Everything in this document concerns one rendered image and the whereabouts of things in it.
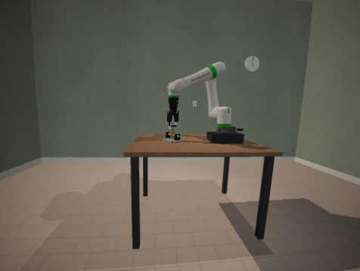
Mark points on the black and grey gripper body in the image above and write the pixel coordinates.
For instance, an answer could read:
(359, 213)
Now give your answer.
(173, 107)

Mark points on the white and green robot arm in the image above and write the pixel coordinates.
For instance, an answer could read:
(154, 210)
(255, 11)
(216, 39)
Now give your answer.
(222, 114)

